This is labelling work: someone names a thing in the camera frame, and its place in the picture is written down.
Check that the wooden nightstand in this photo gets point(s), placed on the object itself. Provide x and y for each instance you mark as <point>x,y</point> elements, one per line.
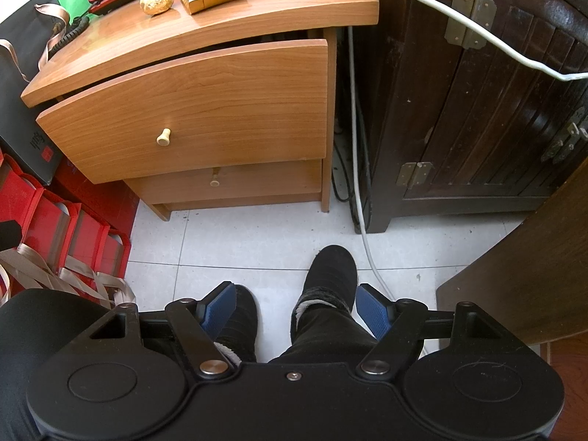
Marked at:
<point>138,41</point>

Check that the black paper bag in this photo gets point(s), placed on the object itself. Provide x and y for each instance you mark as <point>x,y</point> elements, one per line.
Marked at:
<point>18,101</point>

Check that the row of red gift bags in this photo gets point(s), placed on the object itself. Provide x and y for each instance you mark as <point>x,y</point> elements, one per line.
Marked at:
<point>46,220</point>

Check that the person's black trousers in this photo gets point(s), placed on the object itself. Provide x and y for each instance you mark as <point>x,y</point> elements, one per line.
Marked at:
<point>36,353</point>

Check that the person's black right shoe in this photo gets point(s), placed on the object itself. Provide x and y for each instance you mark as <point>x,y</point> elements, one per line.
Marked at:
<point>328,275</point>

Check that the gold foil ball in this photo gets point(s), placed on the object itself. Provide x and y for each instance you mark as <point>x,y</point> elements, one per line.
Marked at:
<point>157,0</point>

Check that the person's black shoe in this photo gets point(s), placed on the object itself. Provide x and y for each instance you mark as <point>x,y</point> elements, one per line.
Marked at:
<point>243,312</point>
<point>328,275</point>

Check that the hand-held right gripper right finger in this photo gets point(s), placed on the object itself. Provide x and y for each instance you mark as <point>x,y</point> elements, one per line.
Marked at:
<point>374,312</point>

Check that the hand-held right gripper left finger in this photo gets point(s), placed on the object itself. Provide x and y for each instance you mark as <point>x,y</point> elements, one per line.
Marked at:
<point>220,310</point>

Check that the small wooden drawer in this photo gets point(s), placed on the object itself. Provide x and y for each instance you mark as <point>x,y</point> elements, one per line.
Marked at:
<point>266,179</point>

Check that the person's black left shoe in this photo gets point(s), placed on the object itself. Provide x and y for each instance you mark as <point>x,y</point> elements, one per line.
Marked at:
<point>243,312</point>

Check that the brown wooden panel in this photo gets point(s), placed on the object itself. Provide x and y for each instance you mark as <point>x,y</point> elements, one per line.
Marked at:
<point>528,262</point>

